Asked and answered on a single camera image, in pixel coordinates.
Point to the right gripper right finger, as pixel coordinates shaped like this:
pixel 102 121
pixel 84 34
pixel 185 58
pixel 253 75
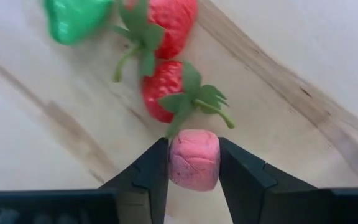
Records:
pixel 241 183

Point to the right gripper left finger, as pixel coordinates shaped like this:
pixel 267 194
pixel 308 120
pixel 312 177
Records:
pixel 154 180

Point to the pink toy cube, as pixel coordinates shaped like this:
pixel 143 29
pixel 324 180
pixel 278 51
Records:
pixel 194 158

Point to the red toy strawberry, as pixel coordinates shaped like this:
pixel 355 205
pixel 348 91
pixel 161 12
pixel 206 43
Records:
pixel 160 90
pixel 172 25

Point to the green toy pea pod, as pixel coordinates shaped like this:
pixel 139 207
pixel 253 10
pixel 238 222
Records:
pixel 73 18

